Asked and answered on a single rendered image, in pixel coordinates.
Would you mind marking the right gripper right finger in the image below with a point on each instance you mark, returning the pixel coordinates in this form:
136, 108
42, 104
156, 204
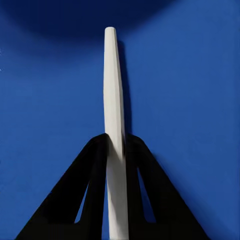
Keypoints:
174, 220

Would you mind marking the folder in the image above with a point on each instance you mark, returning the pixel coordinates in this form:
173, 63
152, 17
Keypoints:
180, 72

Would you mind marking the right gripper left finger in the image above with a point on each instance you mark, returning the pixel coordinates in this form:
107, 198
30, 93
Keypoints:
55, 218

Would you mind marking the pen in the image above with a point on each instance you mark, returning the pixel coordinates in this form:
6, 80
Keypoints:
114, 125

